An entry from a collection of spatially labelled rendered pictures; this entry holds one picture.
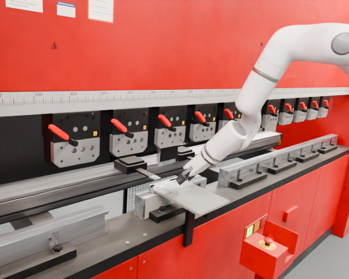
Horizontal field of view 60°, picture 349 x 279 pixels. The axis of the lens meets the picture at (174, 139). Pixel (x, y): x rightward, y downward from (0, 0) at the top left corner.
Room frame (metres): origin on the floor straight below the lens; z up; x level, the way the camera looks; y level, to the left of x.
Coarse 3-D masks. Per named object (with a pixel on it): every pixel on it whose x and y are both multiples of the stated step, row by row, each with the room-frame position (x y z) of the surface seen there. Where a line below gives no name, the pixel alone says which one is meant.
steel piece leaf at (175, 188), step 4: (168, 184) 1.18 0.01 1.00; (172, 184) 1.18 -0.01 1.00; (176, 184) 1.19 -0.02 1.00; (164, 188) 1.14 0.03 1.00; (168, 188) 1.14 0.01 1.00; (172, 188) 1.14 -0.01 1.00; (176, 188) 1.15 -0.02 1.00; (180, 188) 1.15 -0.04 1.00; (184, 188) 1.12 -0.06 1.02; (188, 188) 1.14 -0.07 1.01; (172, 192) 1.11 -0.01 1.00; (176, 192) 1.11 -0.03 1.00; (180, 192) 1.10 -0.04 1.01
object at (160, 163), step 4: (160, 148) 1.17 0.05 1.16; (164, 148) 1.18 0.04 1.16; (168, 148) 1.20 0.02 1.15; (172, 148) 1.22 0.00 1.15; (176, 148) 1.23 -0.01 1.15; (160, 152) 1.17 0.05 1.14; (164, 152) 1.19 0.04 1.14; (168, 152) 1.20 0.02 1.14; (172, 152) 1.22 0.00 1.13; (176, 152) 1.24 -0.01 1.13; (160, 156) 1.17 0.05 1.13; (164, 156) 1.19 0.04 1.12; (168, 156) 1.20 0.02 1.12; (172, 156) 1.22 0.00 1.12; (176, 156) 1.24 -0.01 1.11; (160, 160) 1.17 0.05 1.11; (164, 160) 1.19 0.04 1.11; (168, 160) 1.21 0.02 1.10; (172, 160) 1.23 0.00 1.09; (160, 164) 1.19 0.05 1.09; (164, 164) 1.20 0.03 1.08
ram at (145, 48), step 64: (0, 0) 0.75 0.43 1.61; (64, 0) 0.86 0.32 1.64; (128, 0) 1.00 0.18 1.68; (192, 0) 1.20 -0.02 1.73; (256, 0) 1.50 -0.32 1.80; (320, 0) 1.99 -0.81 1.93; (0, 64) 0.74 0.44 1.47; (64, 64) 0.86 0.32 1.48; (128, 64) 1.01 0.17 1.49; (192, 64) 1.23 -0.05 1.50; (320, 64) 2.13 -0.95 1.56
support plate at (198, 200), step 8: (184, 184) 1.20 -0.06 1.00; (192, 184) 1.21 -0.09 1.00; (160, 192) 1.10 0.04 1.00; (168, 192) 1.11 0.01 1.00; (184, 192) 1.12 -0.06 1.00; (192, 192) 1.13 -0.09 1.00; (200, 192) 1.13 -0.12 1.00; (208, 192) 1.14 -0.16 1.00; (176, 200) 1.04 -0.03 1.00; (184, 200) 1.05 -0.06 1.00; (192, 200) 1.05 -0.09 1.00; (200, 200) 1.06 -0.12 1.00; (208, 200) 1.06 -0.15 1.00; (216, 200) 1.07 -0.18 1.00; (224, 200) 1.08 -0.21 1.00; (184, 208) 1.00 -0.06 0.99; (192, 208) 0.99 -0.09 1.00; (200, 208) 0.99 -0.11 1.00; (208, 208) 1.00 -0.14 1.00; (216, 208) 1.02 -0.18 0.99
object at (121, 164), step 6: (132, 156) 1.41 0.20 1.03; (114, 162) 1.37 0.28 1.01; (120, 162) 1.35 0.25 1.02; (126, 162) 1.32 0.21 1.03; (132, 162) 1.33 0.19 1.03; (138, 162) 1.35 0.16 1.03; (144, 162) 1.37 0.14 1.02; (120, 168) 1.33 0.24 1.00; (126, 168) 1.29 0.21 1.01; (132, 168) 1.31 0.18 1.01; (138, 168) 1.33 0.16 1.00; (144, 168) 1.36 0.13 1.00; (144, 174) 1.27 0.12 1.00; (150, 174) 1.27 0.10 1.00; (156, 180) 1.22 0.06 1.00
